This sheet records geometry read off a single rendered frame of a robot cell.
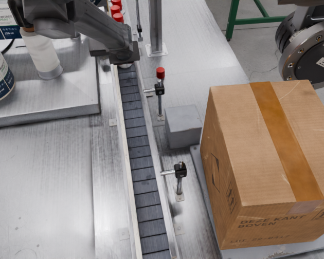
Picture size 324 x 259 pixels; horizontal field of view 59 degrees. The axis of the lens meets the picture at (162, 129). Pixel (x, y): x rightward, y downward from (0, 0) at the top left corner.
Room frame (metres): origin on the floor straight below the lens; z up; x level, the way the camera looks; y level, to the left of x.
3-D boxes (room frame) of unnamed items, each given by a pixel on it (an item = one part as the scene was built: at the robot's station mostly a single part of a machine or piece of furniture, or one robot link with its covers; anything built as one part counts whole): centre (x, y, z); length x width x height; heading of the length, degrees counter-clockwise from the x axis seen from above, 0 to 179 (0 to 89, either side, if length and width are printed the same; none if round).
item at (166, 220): (0.68, 0.07, 0.96); 1.07 x 0.01 x 0.01; 9
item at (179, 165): (0.36, -0.02, 0.91); 0.07 x 0.03 x 0.16; 99
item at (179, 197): (0.36, -0.04, 0.83); 0.06 x 0.03 x 0.01; 8
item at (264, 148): (0.35, -0.24, 0.99); 0.30 x 0.24 x 0.27; 4
